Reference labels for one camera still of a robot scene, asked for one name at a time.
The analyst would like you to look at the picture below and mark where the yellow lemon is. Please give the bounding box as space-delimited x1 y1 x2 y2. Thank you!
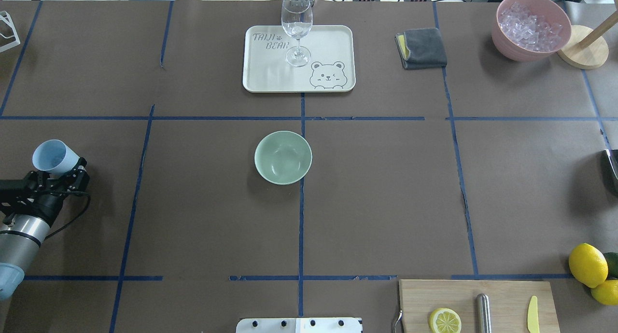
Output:
590 279 618 306
568 243 608 289

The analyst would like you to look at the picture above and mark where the wooden cutting board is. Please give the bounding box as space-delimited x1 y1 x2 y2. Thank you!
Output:
399 279 561 333

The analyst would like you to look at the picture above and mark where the light blue plastic cup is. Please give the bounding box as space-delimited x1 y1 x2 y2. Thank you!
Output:
32 139 80 176

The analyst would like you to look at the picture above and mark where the green bowl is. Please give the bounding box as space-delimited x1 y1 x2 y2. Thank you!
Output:
254 130 313 185

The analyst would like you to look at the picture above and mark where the half lemon slice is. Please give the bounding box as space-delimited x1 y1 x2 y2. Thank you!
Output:
428 307 462 333

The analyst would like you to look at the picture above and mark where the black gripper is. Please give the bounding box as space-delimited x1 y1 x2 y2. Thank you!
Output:
0 157 90 223

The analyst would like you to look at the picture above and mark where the grey and yellow folded cloth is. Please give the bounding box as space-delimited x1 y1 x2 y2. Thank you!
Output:
394 28 448 70

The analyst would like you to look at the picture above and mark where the steel knife handle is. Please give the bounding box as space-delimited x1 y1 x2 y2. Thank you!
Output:
476 293 492 333

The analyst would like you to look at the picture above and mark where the white wire cup rack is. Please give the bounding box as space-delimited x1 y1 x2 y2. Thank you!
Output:
0 11 21 52

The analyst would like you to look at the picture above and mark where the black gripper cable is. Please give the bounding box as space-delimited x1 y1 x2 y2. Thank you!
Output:
43 191 92 241

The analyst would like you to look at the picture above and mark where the pink bowl of ice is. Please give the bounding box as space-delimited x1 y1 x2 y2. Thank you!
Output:
492 0 572 62

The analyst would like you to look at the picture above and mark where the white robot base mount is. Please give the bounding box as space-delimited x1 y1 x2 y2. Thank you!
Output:
236 316 364 333

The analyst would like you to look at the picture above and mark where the cream bear tray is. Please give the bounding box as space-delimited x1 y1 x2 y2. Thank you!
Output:
242 25 356 93

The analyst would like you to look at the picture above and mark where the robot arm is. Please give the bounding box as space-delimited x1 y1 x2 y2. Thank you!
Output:
0 157 91 301

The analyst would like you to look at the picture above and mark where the clear wine glass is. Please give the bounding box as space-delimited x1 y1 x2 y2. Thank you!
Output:
281 0 313 67

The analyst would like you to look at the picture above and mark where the yellow plastic knife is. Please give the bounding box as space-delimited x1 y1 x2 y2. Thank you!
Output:
527 295 539 333

